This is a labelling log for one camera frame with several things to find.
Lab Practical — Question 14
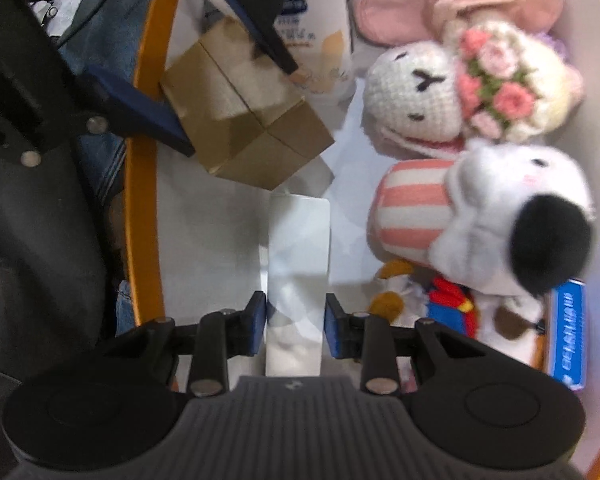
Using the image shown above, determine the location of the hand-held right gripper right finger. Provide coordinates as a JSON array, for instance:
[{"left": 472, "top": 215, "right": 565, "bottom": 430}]
[{"left": 325, "top": 292, "right": 482, "bottom": 396}]

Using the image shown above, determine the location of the brown cardboard box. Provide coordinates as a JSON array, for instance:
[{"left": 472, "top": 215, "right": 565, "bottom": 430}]
[{"left": 159, "top": 16, "right": 337, "bottom": 192}]

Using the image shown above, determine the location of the bright blue printed card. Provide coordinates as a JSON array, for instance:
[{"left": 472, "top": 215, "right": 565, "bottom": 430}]
[{"left": 547, "top": 279, "right": 588, "bottom": 392}]

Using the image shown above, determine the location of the white dog plush striped body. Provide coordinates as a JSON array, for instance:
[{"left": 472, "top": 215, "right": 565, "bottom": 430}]
[{"left": 366, "top": 142, "right": 597, "bottom": 356}]

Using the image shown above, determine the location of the cream crochet bunny toy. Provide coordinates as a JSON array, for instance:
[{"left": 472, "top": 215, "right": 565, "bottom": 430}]
[{"left": 362, "top": 19, "right": 586, "bottom": 154}]

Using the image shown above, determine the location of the person's black garment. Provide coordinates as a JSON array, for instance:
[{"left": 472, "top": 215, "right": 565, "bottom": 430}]
[{"left": 0, "top": 145, "right": 131, "bottom": 397}]

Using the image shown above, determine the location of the white cream tube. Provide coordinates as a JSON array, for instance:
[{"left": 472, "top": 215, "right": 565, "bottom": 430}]
[{"left": 275, "top": 0, "right": 355, "bottom": 107}]

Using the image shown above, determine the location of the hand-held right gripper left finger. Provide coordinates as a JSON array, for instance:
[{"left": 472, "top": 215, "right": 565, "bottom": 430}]
[{"left": 102, "top": 290, "right": 269, "bottom": 396}]

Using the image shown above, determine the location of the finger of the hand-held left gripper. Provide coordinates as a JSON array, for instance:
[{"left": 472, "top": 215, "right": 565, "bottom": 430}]
[
  {"left": 200, "top": 0, "right": 301, "bottom": 77},
  {"left": 80, "top": 64, "right": 197, "bottom": 157}
]

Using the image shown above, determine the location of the pink plush slipper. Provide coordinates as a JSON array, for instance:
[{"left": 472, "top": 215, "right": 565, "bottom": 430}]
[{"left": 352, "top": 0, "right": 567, "bottom": 47}]

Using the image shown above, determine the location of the white paper box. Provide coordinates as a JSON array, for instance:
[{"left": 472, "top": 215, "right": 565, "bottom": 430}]
[{"left": 264, "top": 192, "right": 332, "bottom": 377}]

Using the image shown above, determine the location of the orange sailor plush toy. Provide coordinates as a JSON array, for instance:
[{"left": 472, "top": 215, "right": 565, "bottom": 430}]
[{"left": 370, "top": 259, "right": 481, "bottom": 339}]

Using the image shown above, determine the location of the person's jeans leg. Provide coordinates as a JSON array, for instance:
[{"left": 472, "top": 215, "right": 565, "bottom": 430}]
[{"left": 55, "top": 0, "right": 157, "bottom": 336}]

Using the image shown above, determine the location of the orange storage box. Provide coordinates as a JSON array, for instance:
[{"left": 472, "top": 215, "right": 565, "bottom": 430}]
[{"left": 124, "top": 0, "right": 600, "bottom": 480}]

